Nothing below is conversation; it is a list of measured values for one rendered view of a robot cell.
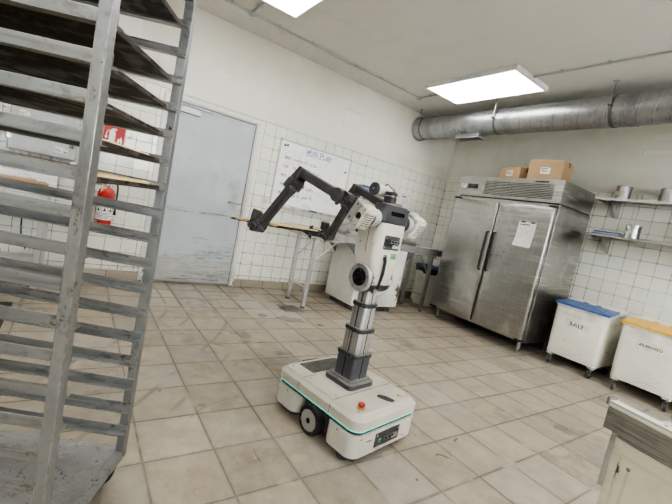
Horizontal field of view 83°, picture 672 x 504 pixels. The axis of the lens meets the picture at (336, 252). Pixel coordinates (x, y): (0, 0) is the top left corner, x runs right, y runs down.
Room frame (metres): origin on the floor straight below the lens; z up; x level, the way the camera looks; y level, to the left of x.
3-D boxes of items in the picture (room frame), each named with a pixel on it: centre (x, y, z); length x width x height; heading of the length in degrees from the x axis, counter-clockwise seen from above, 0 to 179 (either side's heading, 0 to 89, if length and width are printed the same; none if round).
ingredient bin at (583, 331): (4.24, -2.97, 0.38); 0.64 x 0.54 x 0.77; 128
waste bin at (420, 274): (6.23, -1.62, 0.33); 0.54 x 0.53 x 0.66; 35
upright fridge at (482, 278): (5.06, -2.22, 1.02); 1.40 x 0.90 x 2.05; 35
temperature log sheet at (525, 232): (4.47, -2.12, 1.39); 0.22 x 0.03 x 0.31; 35
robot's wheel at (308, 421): (1.91, -0.06, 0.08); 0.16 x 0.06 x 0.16; 45
